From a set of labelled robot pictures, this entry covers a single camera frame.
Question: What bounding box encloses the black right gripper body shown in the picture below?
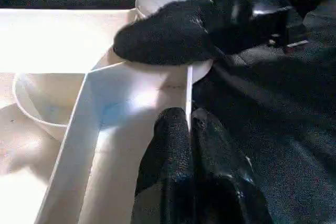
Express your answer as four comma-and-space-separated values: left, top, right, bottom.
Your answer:
218, 0, 336, 54

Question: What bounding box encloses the black plastic mat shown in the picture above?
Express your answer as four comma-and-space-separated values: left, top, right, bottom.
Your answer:
0, 0, 336, 224

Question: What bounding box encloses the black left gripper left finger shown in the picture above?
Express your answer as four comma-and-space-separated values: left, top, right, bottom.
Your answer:
131, 107, 196, 224

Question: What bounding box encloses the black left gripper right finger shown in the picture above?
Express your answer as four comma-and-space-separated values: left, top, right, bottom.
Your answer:
190, 108, 274, 224

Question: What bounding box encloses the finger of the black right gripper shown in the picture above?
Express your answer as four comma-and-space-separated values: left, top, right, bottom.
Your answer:
112, 0, 239, 67

